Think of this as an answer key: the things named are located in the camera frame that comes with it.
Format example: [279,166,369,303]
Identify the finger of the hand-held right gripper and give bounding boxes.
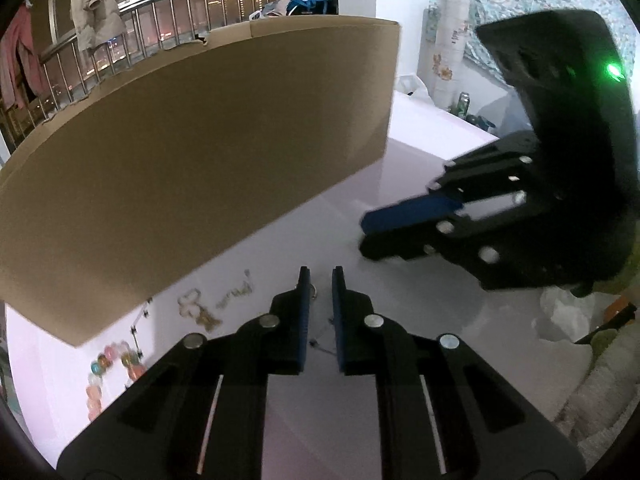
[362,130,543,235]
[359,205,542,291]

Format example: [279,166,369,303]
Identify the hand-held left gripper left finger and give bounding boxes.
[56,266,313,480]

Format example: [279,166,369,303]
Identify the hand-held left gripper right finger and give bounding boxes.
[330,266,587,480]

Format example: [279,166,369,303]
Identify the cardboard box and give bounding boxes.
[0,15,401,348]

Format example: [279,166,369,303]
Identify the multicoloured bead bracelet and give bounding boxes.
[87,340,147,383]

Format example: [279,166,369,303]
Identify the crumpled white plastic bag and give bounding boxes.
[397,74,431,103]

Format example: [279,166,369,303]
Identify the large white plastic bag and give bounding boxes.
[535,287,616,343]

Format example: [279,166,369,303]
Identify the floral paper roll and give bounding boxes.
[422,0,471,111]

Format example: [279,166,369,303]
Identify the blue bag pile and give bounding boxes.
[262,0,337,17]

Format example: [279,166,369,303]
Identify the person's fleece clothing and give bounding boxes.
[555,305,640,461]

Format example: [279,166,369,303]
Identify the beige hanging coat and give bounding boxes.
[67,0,126,51]

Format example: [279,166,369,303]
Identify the pink hanging garment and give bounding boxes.
[0,5,48,111]

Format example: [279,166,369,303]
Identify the small gold chain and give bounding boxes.
[227,270,256,298]

